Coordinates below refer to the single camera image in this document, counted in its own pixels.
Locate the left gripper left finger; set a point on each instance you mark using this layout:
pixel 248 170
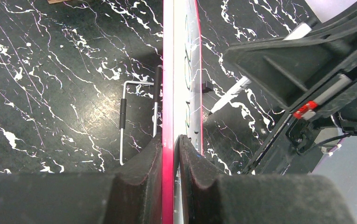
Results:
pixel 130 194

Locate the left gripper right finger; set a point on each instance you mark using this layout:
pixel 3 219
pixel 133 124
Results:
pixel 210 196

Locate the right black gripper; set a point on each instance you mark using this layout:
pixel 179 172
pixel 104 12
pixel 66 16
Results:
pixel 314 80

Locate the white whiteboard marker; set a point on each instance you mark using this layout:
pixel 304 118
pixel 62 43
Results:
pixel 299 32

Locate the pink framed whiteboard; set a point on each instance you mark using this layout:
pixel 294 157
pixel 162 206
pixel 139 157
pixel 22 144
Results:
pixel 182 90

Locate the wooden board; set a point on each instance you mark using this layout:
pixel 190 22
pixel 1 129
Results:
pixel 56 1

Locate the whiteboard wire stand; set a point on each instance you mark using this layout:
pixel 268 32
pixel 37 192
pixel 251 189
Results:
pixel 140 113

